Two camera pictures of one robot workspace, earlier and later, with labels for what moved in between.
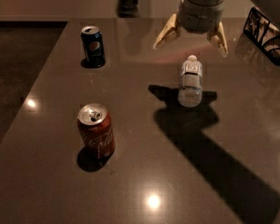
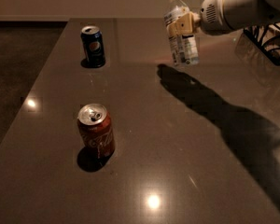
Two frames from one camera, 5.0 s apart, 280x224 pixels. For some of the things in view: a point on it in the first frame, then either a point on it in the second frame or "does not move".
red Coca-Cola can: x=96 y=129 does not move
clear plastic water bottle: x=189 y=93 -> x=184 y=49
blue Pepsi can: x=94 y=46 does not move
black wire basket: x=268 y=37 does not move
